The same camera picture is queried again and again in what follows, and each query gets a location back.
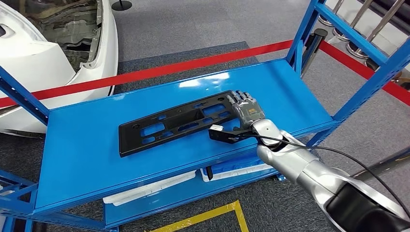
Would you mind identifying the blue metal shelf rack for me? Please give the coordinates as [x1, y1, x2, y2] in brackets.
[0, 0, 410, 232]

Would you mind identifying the white plastic tray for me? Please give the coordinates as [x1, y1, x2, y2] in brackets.
[102, 170, 197, 206]

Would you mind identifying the white car body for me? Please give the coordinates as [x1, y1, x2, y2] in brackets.
[0, 0, 120, 135]

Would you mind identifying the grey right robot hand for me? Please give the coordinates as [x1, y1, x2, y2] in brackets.
[224, 90, 266, 131]

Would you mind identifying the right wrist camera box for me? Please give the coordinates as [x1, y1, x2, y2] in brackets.
[208, 125, 257, 145]

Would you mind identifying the yellow floor tape square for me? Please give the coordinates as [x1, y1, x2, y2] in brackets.
[146, 200, 250, 232]

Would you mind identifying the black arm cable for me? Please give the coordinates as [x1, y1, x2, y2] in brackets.
[249, 132, 410, 215]

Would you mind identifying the black round stanchion base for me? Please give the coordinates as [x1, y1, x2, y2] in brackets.
[111, 0, 133, 12]

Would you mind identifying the long black plastic car part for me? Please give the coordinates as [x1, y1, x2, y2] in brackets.
[118, 90, 244, 158]

